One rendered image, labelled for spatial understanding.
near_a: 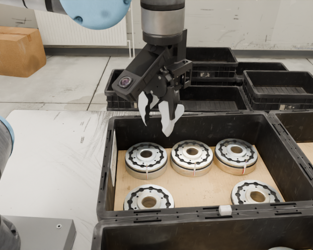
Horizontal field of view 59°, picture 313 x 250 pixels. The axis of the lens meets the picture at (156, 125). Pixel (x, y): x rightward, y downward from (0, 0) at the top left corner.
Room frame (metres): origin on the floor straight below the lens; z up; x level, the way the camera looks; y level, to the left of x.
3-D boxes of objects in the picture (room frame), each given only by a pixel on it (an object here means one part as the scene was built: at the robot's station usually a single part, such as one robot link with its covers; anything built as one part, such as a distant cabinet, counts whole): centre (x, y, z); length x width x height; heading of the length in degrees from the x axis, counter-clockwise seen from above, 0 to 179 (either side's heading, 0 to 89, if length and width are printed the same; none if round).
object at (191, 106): (1.44, -0.32, 0.31); 0.40 x 0.30 x 0.34; 88
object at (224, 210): (0.29, -0.11, 0.94); 0.02 x 0.01 x 0.01; 94
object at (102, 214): (0.44, -0.09, 0.92); 0.40 x 0.30 x 0.02; 94
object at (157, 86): (0.50, -0.02, 1.10); 0.09 x 0.08 x 0.12; 139
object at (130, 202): (0.36, 0.02, 0.86); 0.10 x 0.10 x 0.01
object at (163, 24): (0.50, -0.01, 1.18); 0.08 x 0.08 x 0.05
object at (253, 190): (0.37, -0.21, 0.86); 0.05 x 0.05 x 0.01
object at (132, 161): (0.50, 0.02, 0.86); 0.10 x 0.10 x 0.01
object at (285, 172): (0.44, -0.09, 0.87); 0.40 x 0.30 x 0.11; 94
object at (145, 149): (0.50, 0.02, 0.86); 0.05 x 0.05 x 0.01
